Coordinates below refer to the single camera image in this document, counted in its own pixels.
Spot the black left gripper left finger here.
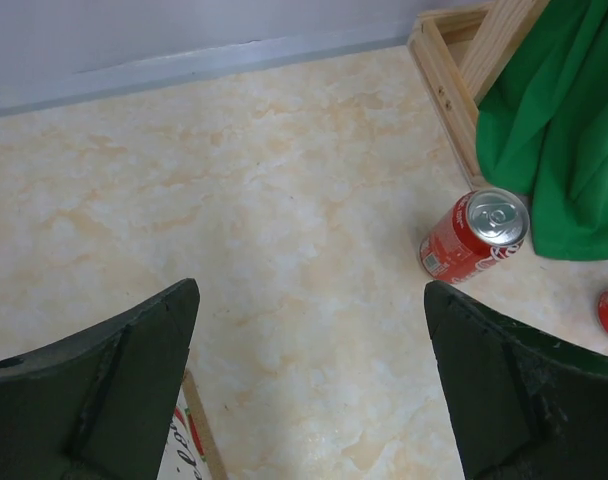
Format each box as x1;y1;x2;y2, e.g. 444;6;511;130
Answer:
0;279;200;479

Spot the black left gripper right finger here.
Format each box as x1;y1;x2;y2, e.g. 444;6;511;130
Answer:
424;281;608;479

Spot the burlap canvas bag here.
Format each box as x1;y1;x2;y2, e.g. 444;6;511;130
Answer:
157;369;228;480

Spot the green t-shirt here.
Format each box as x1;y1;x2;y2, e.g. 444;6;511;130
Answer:
476;0;608;261

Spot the wooden tray frame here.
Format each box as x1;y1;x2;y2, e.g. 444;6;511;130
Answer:
408;0;549;189

